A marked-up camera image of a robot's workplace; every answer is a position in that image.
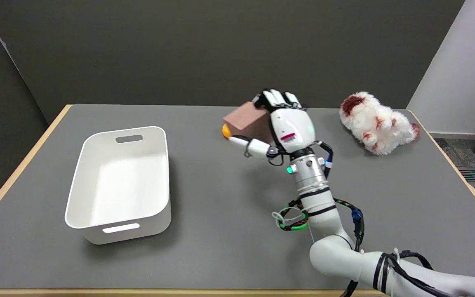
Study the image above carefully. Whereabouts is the white brown plush toy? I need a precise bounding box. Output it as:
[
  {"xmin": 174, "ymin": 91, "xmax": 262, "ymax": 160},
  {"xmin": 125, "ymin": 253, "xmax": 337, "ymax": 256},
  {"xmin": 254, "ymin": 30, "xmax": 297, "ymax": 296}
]
[{"xmin": 339, "ymin": 92, "xmax": 421, "ymax": 156}]

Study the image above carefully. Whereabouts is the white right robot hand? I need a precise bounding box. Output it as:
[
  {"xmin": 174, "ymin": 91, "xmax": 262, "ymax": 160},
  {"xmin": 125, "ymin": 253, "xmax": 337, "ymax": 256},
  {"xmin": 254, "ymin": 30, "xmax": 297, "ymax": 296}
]
[{"xmin": 228, "ymin": 88, "xmax": 317, "ymax": 160}]

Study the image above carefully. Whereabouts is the black robot cable loom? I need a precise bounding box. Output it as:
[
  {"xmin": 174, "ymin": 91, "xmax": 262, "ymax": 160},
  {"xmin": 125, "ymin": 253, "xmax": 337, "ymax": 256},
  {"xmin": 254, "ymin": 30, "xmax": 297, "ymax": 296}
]
[{"xmin": 272, "ymin": 141, "xmax": 475, "ymax": 297}]

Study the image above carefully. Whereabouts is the white plastic box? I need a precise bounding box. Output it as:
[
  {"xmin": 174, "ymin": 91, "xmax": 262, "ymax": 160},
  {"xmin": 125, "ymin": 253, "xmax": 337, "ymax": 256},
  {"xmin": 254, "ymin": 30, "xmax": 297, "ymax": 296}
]
[{"xmin": 64, "ymin": 126, "xmax": 172, "ymax": 245}]

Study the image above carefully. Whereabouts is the wooden cube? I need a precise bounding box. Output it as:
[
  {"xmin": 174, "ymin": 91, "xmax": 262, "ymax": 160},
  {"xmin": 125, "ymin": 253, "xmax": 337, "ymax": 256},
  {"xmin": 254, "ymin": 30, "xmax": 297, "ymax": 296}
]
[{"xmin": 223, "ymin": 101, "xmax": 272, "ymax": 144}]

